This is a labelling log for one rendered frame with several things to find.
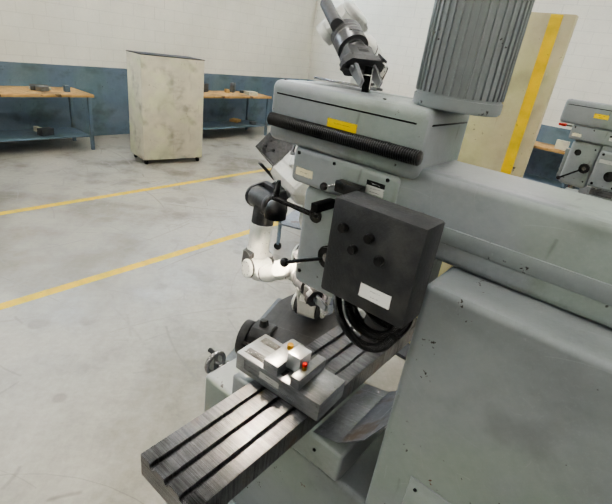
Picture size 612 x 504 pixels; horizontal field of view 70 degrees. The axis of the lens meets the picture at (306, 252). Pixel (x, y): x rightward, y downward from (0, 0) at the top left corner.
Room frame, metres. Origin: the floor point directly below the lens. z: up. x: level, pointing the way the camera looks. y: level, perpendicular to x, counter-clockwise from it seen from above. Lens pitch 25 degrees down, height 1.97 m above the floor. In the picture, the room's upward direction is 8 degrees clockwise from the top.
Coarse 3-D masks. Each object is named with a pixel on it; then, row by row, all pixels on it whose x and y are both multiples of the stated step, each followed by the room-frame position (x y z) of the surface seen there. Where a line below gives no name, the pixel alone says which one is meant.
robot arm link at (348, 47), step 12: (336, 36) 1.32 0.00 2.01; (348, 36) 1.29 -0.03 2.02; (360, 36) 1.30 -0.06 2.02; (336, 48) 1.31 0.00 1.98; (348, 48) 1.26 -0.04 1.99; (360, 48) 1.28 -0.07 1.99; (348, 60) 1.22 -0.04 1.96; (360, 60) 1.24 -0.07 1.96; (372, 60) 1.25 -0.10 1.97; (348, 72) 1.25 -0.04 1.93
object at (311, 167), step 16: (304, 160) 1.18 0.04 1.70; (320, 160) 1.15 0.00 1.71; (336, 160) 1.12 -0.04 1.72; (304, 176) 1.17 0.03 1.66; (320, 176) 1.14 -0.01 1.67; (336, 176) 1.11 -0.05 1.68; (352, 176) 1.08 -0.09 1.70; (368, 176) 1.06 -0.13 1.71; (384, 176) 1.03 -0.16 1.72; (336, 192) 1.11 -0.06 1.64; (368, 192) 1.05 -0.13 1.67; (384, 192) 1.03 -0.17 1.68
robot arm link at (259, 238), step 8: (256, 232) 1.59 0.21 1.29; (264, 232) 1.59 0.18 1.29; (248, 240) 1.61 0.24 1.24; (256, 240) 1.59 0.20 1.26; (264, 240) 1.60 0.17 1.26; (248, 248) 1.60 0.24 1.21; (256, 248) 1.58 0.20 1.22; (264, 248) 1.60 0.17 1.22; (248, 256) 1.58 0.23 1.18; (256, 256) 1.58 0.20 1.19; (264, 256) 1.60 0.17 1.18; (272, 256) 1.64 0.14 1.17; (248, 264) 1.55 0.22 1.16; (248, 272) 1.54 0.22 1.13
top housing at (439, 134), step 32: (288, 96) 1.21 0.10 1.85; (320, 96) 1.15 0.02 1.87; (352, 96) 1.10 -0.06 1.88; (384, 96) 1.16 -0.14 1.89; (352, 128) 1.08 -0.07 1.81; (384, 128) 1.04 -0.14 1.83; (416, 128) 0.99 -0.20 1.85; (448, 128) 1.07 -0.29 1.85; (352, 160) 1.08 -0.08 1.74; (384, 160) 1.03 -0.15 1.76; (448, 160) 1.12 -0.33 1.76
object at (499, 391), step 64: (448, 320) 0.78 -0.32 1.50; (512, 320) 0.72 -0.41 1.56; (576, 320) 0.75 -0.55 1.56; (448, 384) 0.76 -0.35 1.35; (512, 384) 0.69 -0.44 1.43; (576, 384) 0.64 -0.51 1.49; (384, 448) 0.81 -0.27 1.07; (448, 448) 0.73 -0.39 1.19; (512, 448) 0.66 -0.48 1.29; (576, 448) 0.61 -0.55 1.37
